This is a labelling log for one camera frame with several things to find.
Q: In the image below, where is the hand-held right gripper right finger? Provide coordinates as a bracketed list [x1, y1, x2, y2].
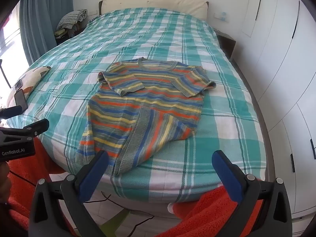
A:
[212, 150, 293, 237]

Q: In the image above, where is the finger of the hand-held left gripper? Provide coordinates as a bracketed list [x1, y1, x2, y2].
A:
[0, 118, 50, 143]
[0, 106, 23, 119]

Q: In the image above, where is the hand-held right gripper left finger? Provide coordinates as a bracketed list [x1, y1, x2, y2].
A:
[29, 150, 109, 237]

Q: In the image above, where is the striped knit sweater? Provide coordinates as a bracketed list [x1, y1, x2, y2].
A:
[75, 57, 217, 176]

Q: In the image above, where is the pile of folded clothes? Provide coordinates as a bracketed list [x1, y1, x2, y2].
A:
[55, 9, 88, 39]

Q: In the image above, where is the patterned cream pillow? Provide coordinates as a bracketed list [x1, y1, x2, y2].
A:
[6, 66, 52, 109]

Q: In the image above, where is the thin black stand rod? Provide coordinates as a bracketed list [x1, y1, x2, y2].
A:
[0, 59, 11, 88]

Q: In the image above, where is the orange fleece garment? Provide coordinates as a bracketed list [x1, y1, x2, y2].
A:
[0, 136, 264, 237]

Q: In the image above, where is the window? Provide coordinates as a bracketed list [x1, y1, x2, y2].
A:
[0, 12, 27, 89]

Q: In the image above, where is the blue curtain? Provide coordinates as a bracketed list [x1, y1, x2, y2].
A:
[19, 0, 74, 66]

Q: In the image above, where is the white wardrobe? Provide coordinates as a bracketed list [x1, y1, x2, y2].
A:
[232, 0, 316, 223]

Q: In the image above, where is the dark nightstand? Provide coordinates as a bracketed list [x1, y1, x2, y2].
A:
[217, 34, 237, 61]

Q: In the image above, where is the teal plaid blanket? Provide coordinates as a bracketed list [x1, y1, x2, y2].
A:
[6, 7, 268, 204]

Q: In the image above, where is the black cable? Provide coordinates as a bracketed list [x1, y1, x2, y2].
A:
[8, 169, 37, 187]

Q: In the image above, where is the grey bed frame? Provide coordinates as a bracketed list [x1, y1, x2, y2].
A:
[217, 30, 275, 185]

